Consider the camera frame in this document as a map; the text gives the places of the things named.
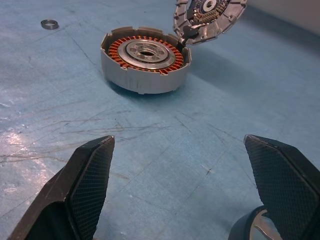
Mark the grey motor housing copper windings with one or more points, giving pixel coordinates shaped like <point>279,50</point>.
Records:
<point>140,81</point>

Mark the silver spoked motor rotor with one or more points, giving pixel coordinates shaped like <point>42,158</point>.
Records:
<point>240,225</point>

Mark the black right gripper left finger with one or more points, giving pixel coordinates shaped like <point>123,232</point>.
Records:
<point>75,195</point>

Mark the round motor cover circuit board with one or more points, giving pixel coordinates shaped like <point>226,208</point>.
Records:
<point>225,23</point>

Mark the blue table cover sheet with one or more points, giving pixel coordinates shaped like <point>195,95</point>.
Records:
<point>175,150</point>

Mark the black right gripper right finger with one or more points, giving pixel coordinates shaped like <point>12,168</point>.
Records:
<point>287,190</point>

